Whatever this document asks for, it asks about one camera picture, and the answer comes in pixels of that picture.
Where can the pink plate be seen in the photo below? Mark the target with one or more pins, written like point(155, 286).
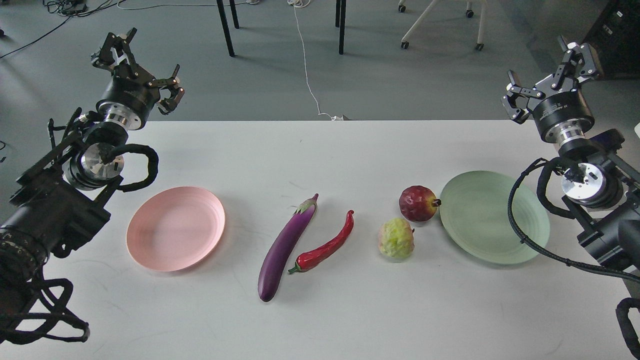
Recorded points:
point(176, 229)

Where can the black equipment cabinet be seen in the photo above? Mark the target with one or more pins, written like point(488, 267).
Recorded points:
point(615, 36)

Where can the purple eggplant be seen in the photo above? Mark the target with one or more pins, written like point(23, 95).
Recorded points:
point(277, 256)

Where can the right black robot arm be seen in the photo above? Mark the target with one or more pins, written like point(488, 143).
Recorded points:
point(587, 181)

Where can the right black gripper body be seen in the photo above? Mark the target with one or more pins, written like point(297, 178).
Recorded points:
point(559, 109)

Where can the red chili pepper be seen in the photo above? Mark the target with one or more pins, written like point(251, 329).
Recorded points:
point(311, 259)

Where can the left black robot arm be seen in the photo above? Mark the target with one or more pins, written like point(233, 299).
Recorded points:
point(60, 205)

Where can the yellow-green custard apple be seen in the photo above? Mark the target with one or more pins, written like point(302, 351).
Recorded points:
point(396, 239)

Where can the red pomegranate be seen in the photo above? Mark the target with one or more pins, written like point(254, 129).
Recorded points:
point(418, 204)

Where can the light green plate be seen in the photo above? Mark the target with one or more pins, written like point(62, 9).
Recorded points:
point(474, 213)

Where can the white chair base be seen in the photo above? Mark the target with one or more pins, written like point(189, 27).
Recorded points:
point(473, 8)

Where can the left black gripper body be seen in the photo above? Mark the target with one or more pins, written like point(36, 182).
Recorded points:
point(127, 103)

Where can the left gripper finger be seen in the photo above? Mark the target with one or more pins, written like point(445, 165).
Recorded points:
point(166, 105)
point(116, 56)

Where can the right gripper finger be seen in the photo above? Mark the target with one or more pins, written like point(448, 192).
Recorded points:
point(580, 63)
point(515, 100)

